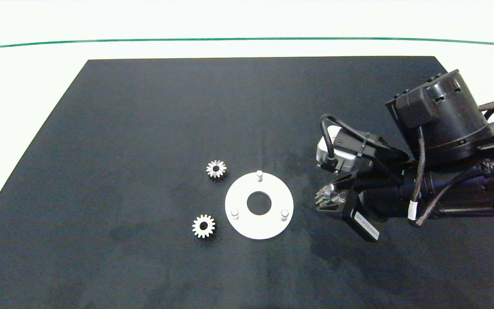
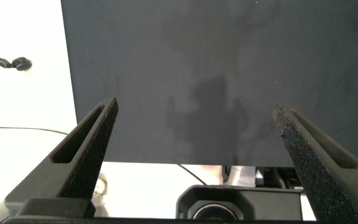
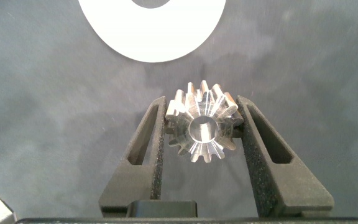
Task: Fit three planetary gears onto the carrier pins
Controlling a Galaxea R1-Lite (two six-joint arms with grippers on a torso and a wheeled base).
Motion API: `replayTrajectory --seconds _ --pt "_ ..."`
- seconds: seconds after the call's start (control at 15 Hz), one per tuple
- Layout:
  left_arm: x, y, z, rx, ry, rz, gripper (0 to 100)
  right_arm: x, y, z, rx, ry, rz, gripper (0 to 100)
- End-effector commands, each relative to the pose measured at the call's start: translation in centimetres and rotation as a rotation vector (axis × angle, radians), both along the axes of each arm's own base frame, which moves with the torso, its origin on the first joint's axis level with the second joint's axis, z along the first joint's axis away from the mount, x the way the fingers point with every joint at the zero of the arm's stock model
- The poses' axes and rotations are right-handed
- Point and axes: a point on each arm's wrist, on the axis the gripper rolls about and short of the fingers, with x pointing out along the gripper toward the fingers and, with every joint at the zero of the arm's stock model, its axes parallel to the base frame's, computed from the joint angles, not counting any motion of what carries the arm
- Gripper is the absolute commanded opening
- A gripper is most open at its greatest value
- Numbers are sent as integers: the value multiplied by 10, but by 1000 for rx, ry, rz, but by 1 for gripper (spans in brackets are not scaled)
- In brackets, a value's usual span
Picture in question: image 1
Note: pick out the small steel planetary gear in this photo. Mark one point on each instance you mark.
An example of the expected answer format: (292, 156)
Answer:
(211, 170)
(209, 228)
(327, 193)

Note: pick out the round white carrier plate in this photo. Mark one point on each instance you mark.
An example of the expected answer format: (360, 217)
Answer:
(247, 225)

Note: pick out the dark rubber work mat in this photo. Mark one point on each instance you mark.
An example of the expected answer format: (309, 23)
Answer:
(101, 180)

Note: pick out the boxy silver wrist camera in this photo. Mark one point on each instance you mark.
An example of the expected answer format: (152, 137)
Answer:
(325, 151)

